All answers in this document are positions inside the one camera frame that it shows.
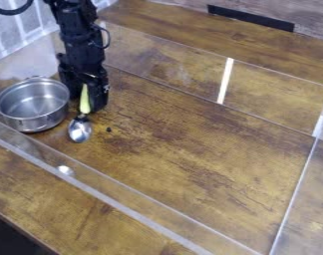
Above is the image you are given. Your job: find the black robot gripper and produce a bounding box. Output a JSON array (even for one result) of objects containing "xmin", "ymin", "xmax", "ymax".
[{"xmin": 58, "ymin": 28, "xmax": 110, "ymax": 113}]

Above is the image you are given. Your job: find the green handled metal spoon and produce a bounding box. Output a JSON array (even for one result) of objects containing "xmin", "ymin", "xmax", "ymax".
[{"xmin": 68, "ymin": 85, "xmax": 92, "ymax": 143}]

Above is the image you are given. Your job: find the small stainless steel pot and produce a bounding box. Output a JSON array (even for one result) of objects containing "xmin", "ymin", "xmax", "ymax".
[{"xmin": 0, "ymin": 77, "xmax": 70, "ymax": 132}]

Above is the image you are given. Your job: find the black strip on table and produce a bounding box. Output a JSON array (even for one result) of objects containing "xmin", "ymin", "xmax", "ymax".
[{"xmin": 206, "ymin": 4, "xmax": 294, "ymax": 32}]

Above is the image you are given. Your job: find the clear acrylic front barrier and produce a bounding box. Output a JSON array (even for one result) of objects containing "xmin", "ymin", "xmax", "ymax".
[{"xmin": 0, "ymin": 123, "xmax": 261, "ymax": 255}]

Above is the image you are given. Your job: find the clear acrylic barrier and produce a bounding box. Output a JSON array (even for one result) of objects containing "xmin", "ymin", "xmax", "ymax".
[
  {"xmin": 0, "ymin": 123, "xmax": 261, "ymax": 255},
  {"xmin": 269, "ymin": 111, "xmax": 323, "ymax": 255}
]

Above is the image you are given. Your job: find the clear acrylic right barrier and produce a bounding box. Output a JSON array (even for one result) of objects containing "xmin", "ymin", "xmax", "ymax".
[{"xmin": 269, "ymin": 111, "xmax": 323, "ymax": 255}]

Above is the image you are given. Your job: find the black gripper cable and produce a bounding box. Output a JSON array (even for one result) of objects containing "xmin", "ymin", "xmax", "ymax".
[{"xmin": 0, "ymin": 0, "xmax": 112, "ymax": 51}]

